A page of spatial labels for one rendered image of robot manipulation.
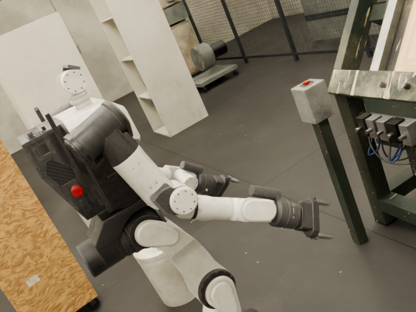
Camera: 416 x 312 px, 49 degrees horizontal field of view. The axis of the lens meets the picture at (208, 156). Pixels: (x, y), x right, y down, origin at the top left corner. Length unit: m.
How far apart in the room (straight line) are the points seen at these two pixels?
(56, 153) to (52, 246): 1.63
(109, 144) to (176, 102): 4.52
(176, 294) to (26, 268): 0.88
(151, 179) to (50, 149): 0.29
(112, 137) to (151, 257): 1.46
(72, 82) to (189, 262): 0.69
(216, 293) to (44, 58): 2.60
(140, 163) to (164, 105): 4.44
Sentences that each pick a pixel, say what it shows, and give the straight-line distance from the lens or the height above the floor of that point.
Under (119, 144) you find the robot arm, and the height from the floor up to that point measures 1.28.
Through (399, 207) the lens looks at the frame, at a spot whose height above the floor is 0.18.
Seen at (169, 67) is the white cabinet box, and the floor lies 0.77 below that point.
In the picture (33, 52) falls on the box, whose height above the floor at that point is 1.56.
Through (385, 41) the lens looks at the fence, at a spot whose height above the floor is 1.01.
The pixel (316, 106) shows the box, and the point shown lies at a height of 0.83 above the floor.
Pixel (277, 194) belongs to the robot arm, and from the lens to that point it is 1.39.
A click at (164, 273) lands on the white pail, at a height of 0.24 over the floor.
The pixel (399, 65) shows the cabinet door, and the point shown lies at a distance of 2.13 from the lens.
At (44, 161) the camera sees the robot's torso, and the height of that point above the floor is 1.30.
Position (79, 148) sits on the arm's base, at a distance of 1.14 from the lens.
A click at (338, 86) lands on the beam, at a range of 2.34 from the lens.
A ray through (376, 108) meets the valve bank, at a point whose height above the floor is 0.76.
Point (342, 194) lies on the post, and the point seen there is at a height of 0.33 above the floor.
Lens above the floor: 1.57
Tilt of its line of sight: 20 degrees down
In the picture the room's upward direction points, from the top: 24 degrees counter-clockwise
